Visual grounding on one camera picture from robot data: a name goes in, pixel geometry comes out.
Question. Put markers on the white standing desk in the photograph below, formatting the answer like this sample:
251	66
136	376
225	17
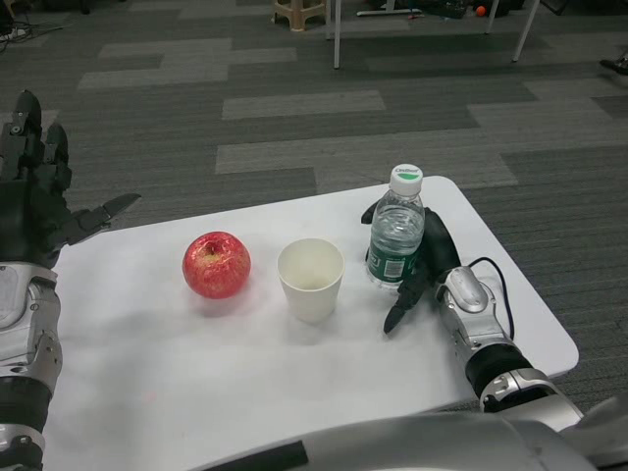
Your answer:
387	11

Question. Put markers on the clear water bottle green label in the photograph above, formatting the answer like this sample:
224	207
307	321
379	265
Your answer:
395	235

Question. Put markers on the white paper cup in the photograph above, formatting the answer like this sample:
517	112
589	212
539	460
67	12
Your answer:
311	294

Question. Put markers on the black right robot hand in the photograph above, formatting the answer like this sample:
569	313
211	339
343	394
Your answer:
439	245

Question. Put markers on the silver robot chest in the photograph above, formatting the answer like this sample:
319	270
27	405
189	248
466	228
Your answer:
441	441

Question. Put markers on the beige plastic stool dark seat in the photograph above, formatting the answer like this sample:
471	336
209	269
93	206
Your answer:
299	12

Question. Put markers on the red apple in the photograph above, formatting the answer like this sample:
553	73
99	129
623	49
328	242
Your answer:
217	267

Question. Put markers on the white table with thin legs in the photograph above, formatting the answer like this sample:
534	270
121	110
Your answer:
337	39

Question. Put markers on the white floor power strip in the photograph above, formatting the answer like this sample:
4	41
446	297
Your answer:
12	33

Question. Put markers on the small orange ball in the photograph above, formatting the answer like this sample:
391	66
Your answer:
480	10

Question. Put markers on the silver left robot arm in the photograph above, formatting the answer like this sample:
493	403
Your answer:
24	333

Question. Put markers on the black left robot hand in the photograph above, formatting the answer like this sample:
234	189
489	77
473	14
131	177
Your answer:
29	206

